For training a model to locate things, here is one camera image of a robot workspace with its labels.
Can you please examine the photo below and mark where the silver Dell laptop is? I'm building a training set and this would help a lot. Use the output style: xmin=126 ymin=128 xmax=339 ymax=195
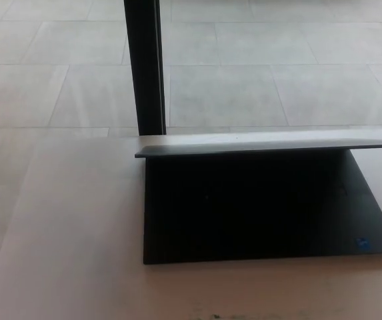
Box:
xmin=134 ymin=141 xmax=382 ymax=266

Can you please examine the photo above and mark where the black vertical post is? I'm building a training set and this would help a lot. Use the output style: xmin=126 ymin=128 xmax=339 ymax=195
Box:
xmin=123 ymin=0 xmax=168 ymax=136

